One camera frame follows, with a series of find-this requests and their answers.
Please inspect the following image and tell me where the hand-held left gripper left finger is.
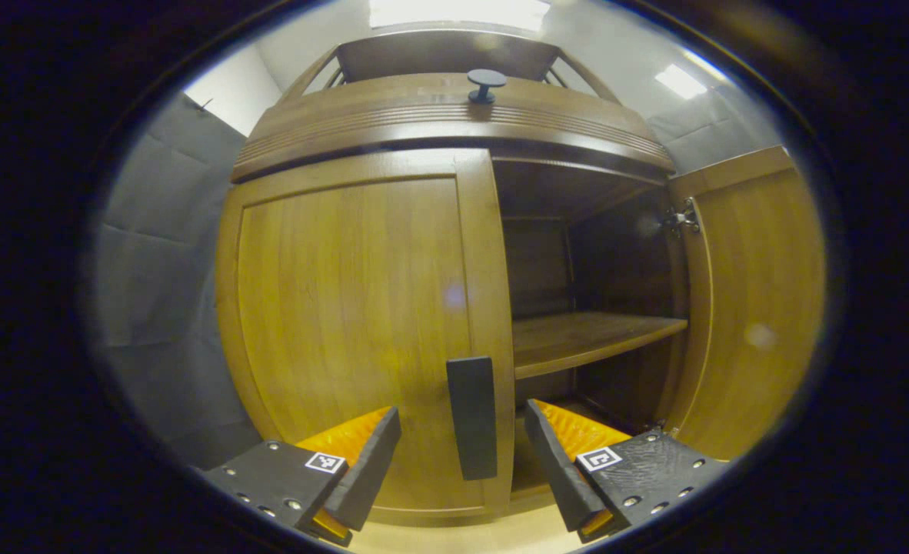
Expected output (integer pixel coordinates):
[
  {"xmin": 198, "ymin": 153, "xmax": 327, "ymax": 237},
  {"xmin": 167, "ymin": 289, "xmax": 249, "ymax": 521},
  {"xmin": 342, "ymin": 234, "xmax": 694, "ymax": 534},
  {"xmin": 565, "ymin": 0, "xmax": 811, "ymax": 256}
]
[{"xmin": 201, "ymin": 406, "xmax": 401, "ymax": 547}]

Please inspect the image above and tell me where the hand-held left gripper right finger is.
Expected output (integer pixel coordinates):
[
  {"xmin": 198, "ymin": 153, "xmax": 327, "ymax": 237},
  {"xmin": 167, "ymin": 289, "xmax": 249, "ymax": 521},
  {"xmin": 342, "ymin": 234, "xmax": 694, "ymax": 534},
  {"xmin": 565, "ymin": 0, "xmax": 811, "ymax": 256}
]
[{"xmin": 525, "ymin": 399, "xmax": 728, "ymax": 543}]

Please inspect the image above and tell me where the black door handle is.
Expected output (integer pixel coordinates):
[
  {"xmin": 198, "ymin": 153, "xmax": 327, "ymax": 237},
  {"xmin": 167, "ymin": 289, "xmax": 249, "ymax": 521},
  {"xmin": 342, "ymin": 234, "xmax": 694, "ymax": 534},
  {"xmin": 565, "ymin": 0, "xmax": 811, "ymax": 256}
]
[{"xmin": 446, "ymin": 355, "xmax": 498, "ymax": 481}]

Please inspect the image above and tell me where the wooden shoe cabinet door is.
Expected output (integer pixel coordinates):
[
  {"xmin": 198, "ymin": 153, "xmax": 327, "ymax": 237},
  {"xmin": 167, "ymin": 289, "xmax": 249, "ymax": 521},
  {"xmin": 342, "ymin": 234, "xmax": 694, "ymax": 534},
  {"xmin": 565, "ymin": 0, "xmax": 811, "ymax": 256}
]
[
  {"xmin": 666, "ymin": 146, "xmax": 826, "ymax": 461},
  {"xmin": 216, "ymin": 148, "xmax": 517, "ymax": 528}
]

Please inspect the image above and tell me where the wooden double-door shoe cabinet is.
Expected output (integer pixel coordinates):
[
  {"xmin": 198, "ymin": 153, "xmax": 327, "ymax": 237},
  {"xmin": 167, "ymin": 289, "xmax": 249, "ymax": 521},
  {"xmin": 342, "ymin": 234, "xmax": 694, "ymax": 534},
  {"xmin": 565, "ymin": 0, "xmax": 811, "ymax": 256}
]
[{"xmin": 216, "ymin": 22, "xmax": 826, "ymax": 528}]

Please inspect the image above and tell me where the wooden inner cabinet shelf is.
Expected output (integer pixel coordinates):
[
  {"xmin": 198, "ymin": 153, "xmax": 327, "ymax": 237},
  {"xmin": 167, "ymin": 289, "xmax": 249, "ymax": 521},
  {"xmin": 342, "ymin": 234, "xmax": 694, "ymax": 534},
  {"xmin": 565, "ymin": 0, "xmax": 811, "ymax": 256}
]
[{"xmin": 512, "ymin": 311, "xmax": 689, "ymax": 379}]

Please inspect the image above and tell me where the metal door hinge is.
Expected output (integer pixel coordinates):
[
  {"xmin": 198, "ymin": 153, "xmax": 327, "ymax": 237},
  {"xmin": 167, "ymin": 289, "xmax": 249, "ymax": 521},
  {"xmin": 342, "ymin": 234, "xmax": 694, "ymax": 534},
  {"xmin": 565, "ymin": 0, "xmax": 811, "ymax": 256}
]
[{"xmin": 662, "ymin": 199, "xmax": 701, "ymax": 235}]

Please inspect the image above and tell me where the wooden ribbed drawer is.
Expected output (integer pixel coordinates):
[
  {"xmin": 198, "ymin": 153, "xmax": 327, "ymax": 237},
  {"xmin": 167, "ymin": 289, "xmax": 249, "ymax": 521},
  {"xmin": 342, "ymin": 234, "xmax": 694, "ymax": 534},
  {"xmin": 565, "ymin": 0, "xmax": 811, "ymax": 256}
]
[{"xmin": 230, "ymin": 73, "xmax": 674, "ymax": 184}]

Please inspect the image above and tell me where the black round drawer knob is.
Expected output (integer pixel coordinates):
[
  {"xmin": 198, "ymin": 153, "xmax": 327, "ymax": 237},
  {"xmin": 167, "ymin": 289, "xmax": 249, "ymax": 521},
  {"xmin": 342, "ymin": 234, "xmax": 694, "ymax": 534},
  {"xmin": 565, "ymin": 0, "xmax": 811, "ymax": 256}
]
[{"xmin": 467, "ymin": 68, "xmax": 508, "ymax": 105}]

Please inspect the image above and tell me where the ceiling light panel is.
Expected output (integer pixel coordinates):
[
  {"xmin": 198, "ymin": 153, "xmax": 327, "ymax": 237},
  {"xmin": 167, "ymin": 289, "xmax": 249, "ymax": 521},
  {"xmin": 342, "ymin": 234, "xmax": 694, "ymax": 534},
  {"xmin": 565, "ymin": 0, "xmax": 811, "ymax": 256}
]
[
  {"xmin": 368, "ymin": 0, "xmax": 551, "ymax": 33},
  {"xmin": 654, "ymin": 64, "xmax": 708, "ymax": 101}
]

